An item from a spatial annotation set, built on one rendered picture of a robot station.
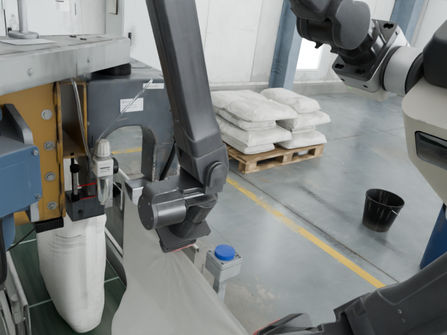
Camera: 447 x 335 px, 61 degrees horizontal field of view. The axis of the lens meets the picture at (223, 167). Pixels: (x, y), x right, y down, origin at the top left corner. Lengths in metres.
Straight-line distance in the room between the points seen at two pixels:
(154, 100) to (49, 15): 2.77
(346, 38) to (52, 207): 0.69
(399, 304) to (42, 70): 0.58
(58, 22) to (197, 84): 3.15
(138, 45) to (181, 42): 4.19
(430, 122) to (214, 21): 5.33
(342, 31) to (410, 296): 0.46
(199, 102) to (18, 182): 0.28
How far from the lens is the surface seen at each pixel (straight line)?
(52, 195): 0.92
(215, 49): 6.01
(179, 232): 0.70
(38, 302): 1.70
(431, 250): 2.90
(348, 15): 0.69
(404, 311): 0.36
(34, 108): 0.84
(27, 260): 1.91
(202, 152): 0.58
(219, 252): 1.14
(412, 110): 0.76
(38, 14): 3.61
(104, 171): 0.86
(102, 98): 0.87
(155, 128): 0.94
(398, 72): 0.80
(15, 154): 0.59
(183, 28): 0.51
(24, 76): 0.65
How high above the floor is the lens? 1.53
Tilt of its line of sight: 24 degrees down
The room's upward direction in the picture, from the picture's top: 8 degrees clockwise
